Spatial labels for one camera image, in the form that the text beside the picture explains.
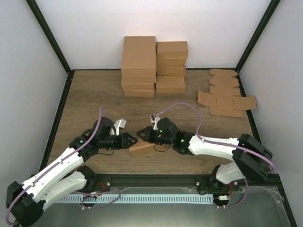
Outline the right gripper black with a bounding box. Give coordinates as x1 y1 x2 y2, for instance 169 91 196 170
137 126 174 145

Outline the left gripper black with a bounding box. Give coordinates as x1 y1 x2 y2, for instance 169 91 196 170
99 133 138 150

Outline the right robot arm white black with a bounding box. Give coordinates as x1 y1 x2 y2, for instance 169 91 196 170
136 116 273 191

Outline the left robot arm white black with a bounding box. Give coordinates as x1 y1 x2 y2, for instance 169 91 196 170
5 117 137 227

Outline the bottom large folded box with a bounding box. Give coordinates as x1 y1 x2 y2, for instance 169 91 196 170
124 90 155 97

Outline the bottom small folded box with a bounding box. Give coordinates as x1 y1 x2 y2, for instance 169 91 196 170
156 76 186 93

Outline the top large folded cardboard box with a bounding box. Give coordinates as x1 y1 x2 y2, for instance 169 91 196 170
121 36 156 77

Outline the top small folded cardboard box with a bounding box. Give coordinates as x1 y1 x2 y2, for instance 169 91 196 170
156 41 188 59

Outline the stack of flat cardboard blanks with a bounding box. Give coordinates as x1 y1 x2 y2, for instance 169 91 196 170
197 69 257 117

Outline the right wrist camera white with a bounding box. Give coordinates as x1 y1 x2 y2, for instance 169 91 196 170
150 114 160 131

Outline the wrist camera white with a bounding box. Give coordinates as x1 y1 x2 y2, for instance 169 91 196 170
150 114 160 131
111 118 126 136

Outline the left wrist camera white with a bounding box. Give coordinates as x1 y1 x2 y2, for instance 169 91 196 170
111 118 126 136

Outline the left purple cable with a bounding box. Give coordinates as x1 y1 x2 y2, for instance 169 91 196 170
5 106 123 225

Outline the purple cable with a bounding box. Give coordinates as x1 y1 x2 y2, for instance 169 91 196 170
156 103 276 210
5 106 123 225

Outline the black aluminium frame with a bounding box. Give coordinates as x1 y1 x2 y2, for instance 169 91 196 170
27 0 297 227

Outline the light blue slotted cable duct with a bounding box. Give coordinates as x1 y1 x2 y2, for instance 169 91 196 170
58 194 214 204

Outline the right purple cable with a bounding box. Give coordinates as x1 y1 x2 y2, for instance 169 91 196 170
156 103 276 210

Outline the grey metal base plate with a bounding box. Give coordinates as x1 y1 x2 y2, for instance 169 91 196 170
36 187 290 227

